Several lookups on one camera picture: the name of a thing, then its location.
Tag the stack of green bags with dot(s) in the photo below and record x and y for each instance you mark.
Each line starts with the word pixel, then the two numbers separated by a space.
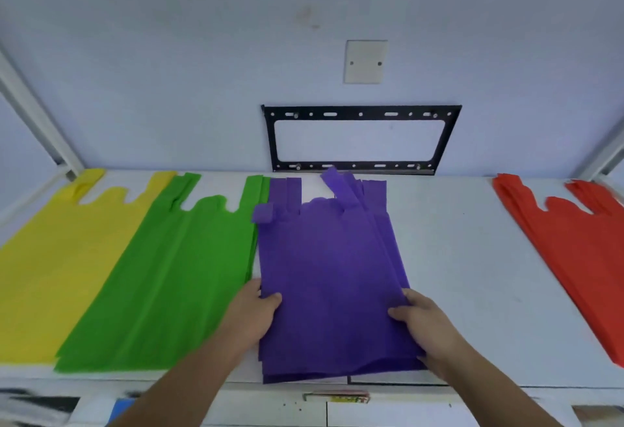
pixel 161 275

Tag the small colourful flat packet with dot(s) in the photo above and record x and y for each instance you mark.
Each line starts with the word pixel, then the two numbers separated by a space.
pixel 336 397

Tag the white wall blank plate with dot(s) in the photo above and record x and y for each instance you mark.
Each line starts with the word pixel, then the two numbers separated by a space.
pixel 365 61

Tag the stack of yellow bags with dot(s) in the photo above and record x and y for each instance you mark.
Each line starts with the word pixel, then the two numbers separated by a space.
pixel 53 266

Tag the stack of red bags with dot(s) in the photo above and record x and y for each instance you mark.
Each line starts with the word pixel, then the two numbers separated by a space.
pixel 575 251

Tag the person's left thumb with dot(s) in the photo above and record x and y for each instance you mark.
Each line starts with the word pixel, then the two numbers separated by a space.
pixel 271 300

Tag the person's left forearm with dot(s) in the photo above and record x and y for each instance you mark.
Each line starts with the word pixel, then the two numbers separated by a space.
pixel 183 383

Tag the person's right forearm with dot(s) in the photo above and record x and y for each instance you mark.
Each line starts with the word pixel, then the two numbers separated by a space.
pixel 492 387

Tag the person's right thumb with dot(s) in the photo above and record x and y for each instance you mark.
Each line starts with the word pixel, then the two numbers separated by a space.
pixel 400 313

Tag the black metal wall bracket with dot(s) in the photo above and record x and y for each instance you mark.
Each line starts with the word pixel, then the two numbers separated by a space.
pixel 360 139

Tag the stack of purple bags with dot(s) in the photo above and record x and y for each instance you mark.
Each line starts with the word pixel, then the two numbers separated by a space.
pixel 331 285

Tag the person's right hand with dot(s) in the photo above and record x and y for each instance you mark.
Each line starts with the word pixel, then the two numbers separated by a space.
pixel 429 324

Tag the white metal frame post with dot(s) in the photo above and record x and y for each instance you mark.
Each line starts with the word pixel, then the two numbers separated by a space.
pixel 604 153
pixel 36 117

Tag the person's left hand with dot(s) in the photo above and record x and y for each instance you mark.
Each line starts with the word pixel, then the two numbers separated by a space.
pixel 248 314

